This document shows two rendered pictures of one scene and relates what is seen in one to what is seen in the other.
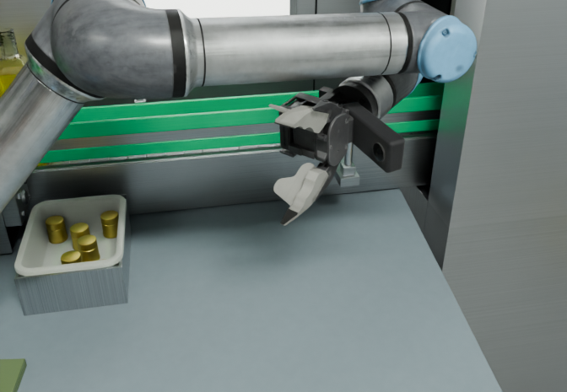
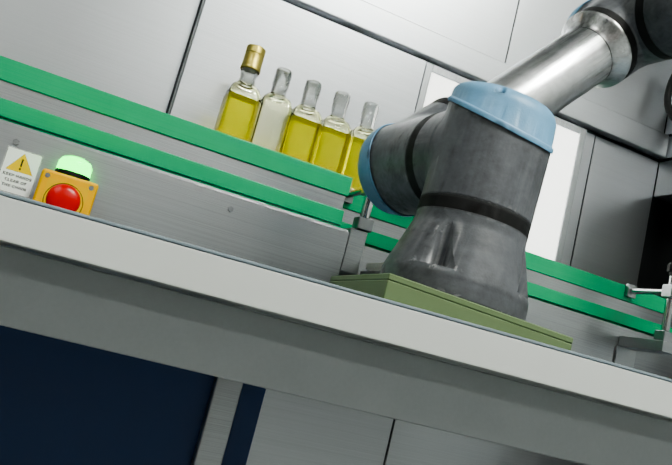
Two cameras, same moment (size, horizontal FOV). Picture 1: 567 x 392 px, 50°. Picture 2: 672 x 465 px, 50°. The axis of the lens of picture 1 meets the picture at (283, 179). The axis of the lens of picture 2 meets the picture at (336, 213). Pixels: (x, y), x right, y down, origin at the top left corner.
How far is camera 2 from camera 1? 1.05 m
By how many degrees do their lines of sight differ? 41
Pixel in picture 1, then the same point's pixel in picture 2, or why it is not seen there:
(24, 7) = (355, 115)
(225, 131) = (532, 276)
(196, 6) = not seen: hidden behind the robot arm
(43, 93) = (600, 43)
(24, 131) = (578, 66)
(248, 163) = (550, 318)
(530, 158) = not seen: outside the picture
